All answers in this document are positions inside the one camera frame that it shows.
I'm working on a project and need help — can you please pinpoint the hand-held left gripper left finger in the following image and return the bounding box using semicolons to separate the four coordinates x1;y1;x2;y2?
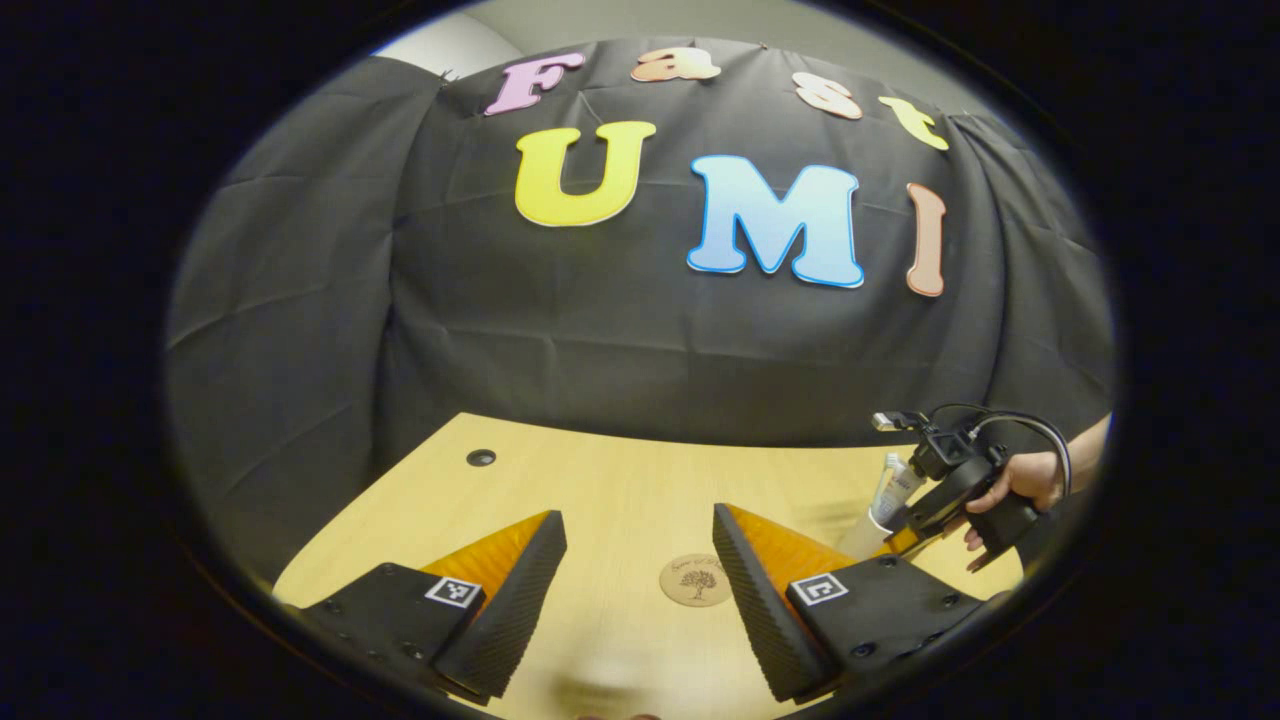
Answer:
285;510;568;701

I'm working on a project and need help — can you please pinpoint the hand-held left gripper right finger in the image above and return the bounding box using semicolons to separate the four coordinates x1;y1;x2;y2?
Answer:
712;503;1006;703

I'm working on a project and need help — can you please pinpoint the white cup with wooden handle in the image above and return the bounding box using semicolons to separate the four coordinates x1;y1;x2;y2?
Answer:
835;510;896;561

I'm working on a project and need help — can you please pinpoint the white toothpaste tube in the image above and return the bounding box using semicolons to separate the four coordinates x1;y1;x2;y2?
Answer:
870;452;926;531

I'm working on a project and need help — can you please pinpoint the round wooden coaster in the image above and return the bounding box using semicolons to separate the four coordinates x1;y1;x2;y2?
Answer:
659;553;734;607

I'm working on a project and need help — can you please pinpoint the light wooden desktop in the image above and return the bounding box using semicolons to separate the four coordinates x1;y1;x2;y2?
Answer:
272;412;1026;720

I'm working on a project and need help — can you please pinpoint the black backdrop cloth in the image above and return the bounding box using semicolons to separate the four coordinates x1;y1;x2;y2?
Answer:
165;38;1116;591

